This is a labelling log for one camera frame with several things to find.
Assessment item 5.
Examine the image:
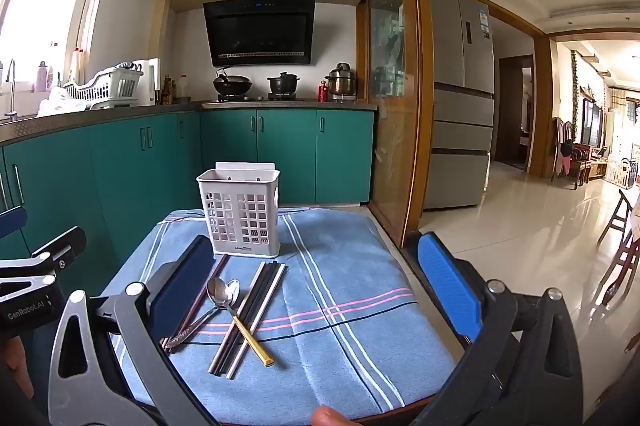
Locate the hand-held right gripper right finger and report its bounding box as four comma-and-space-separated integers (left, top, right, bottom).
402, 230, 586, 426

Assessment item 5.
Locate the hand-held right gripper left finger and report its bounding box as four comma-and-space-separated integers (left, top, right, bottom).
47, 234, 221, 426

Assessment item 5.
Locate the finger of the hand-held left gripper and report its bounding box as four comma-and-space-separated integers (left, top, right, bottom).
30, 226, 87, 275
0, 206, 28, 240

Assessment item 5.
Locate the steel spoon gold handle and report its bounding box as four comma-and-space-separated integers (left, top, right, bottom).
206, 277, 275, 368

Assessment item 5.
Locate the white chopstick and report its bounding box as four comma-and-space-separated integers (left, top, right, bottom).
229, 265, 289, 381
209, 261, 266, 374

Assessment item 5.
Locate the black chopstick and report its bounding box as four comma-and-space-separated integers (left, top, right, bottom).
215, 262, 274, 376
223, 263, 281, 378

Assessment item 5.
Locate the white plastic utensil basket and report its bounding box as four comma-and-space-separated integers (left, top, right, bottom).
196, 161, 282, 257

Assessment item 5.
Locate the person's left hand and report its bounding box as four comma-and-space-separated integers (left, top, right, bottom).
0, 338, 35, 407

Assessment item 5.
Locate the person's right hand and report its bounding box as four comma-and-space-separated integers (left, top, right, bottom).
311, 405, 354, 426

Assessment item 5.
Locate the green base cabinet under sink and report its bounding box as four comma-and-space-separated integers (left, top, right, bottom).
0, 112, 202, 302

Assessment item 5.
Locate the blue striped towel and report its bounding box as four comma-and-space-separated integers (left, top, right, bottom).
97, 206, 468, 425

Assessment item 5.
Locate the steel faucet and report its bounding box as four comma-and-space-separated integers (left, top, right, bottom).
3, 58, 19, 123

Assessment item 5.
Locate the white plastic bag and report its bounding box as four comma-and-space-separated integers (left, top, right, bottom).
37, 87, 92, 115

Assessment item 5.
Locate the grey kitchen countertop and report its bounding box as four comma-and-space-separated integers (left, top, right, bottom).
0, 100, 379, 145

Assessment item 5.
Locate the green base cabinet under stove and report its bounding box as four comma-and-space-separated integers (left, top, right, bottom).
200, 108, 376, 208

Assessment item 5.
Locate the white dish rack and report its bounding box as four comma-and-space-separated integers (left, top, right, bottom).
62, 62, 146, 111

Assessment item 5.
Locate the dark wooden dining chair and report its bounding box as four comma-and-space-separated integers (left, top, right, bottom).
595, 188, 640, 323

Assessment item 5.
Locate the wooden armchair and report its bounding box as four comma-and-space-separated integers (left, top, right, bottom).
550, 116, 592, 190

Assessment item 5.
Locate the silver refrigerator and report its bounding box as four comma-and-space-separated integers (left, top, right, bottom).
422, 0, 496, 211

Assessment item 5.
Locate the dark wooden door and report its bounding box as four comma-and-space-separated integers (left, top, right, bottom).
494, 54, 535, 172

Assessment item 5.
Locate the wooden sliding glass door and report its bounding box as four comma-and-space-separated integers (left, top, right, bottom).
367, 0, 435, 248

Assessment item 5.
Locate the gas stove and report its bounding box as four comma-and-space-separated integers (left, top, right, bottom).
215, 93, 307, 103

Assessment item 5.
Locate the black wok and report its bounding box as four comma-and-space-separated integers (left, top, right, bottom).
212, 72, 254, 100

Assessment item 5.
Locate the white baby fence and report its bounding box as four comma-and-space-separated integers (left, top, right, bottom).
604, 155, 640, 187

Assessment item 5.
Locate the black cooking pot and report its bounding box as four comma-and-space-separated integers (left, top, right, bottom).
266, 71, 301, 97

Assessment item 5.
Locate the flat television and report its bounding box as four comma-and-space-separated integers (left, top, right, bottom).
580, 98, 606, 147

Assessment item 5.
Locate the green leaf garland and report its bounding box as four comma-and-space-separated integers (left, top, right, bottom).
569, 50, 582, 143

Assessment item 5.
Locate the steel pressure cooker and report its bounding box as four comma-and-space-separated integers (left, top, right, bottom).
324, 62, 358, 98

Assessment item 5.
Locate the black range hood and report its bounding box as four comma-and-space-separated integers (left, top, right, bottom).
202, 0, 317, 68

